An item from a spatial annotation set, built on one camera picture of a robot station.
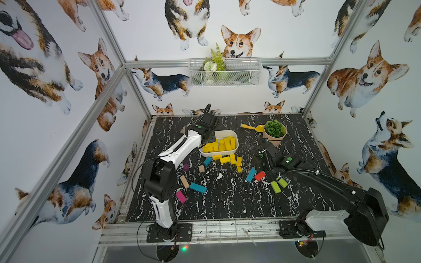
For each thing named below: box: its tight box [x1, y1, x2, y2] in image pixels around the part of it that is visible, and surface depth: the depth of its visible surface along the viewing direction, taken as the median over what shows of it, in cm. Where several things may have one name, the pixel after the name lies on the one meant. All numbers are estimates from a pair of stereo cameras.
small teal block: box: [203, 156, 213, 167], surface depth 98 cm
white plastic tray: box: [198, 129, 239, 158], surface depth 100 cm
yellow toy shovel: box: [240, 123, 265, 133], surface depth 116 cm
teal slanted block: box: [246, 166, 256, 183], surface depth 92 cm
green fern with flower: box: [202, 42, 227, 86], surface depth 85 cm
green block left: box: [270, 180, 282, 194], surface depth 88 cm
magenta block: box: [175, 190, 187, 204], surface depth 86 cm
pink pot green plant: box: [262, 119, 288, 147], surface depth 100 cm
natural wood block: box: [179, 175, 190, 190], surface depth 90 cm
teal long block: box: [189, 182, 208, 194], surface depth 89 cm
